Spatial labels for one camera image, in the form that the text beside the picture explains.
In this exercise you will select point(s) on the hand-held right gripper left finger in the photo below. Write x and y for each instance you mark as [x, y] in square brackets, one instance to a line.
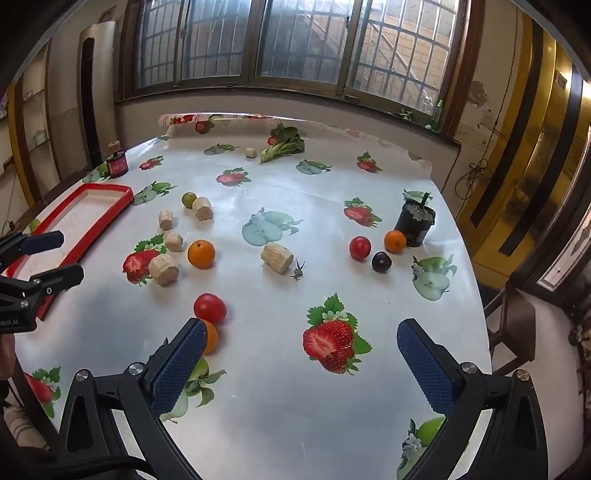
[180, 369]

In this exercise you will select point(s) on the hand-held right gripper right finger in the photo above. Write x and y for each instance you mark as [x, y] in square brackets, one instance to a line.
[425, 369]

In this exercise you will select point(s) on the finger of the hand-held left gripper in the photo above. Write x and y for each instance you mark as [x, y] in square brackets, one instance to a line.
[44, 242]
[60, 277]

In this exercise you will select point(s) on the red rimmed white tray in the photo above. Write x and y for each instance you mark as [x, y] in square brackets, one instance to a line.
[69, 217]

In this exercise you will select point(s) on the orange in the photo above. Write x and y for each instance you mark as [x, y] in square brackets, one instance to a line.
[201, 254]
[395, 241]
[211, 337]

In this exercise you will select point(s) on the red tomato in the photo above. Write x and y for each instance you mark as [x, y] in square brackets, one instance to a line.
[210, 308]
[359, 248]

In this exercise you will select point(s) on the large round beige chunk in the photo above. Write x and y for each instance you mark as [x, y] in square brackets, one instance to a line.
[162, 270]

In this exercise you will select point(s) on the dark purple plum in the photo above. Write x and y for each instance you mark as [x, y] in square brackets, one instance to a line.
[382, 261]

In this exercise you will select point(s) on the small beige cork-like chunk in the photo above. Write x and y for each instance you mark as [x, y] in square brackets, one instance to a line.
[174, 241]
[250, 152]

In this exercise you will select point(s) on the long beige cork-like chunk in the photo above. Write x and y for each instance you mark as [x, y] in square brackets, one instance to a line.
[277, 258]

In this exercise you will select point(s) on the green round fruit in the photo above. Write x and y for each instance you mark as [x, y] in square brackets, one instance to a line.
[188, 200]

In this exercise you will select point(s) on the green box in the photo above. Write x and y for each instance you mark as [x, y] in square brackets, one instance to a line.
[39, 139]

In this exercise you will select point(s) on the black canister red label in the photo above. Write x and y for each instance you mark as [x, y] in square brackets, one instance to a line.
[117, 165]

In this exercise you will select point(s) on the wooden stool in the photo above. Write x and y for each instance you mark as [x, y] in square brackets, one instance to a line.
[519, 318]

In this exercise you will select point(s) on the striped beige cushion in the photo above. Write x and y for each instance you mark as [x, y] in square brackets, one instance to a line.
[21, 424]

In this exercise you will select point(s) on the fruit-printed tablecloth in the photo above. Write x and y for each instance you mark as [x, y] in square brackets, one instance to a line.
[286, 406]

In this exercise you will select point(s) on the black cup with straw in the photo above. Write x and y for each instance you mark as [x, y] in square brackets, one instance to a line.
[413, 226]

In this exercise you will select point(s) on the small dark stem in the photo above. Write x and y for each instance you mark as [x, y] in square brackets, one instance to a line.
[298, 272]

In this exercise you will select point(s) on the standing tower air conditioner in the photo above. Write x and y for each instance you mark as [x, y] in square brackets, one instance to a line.
[104, 69]

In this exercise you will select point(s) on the green bok choy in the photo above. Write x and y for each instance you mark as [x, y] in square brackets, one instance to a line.
[281, 145]

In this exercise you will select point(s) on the green bottle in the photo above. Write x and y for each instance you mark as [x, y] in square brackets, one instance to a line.
[437, 115]

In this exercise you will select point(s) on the small green plant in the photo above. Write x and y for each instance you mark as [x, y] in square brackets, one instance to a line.
[406, 115]

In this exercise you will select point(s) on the golden metal door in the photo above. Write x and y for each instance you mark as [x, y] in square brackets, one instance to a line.
[545, 138]

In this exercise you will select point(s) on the barred window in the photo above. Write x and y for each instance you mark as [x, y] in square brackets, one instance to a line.
[221, 41]

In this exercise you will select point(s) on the wooden wall shelf unit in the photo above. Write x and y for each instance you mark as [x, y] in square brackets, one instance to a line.
[18, 138]

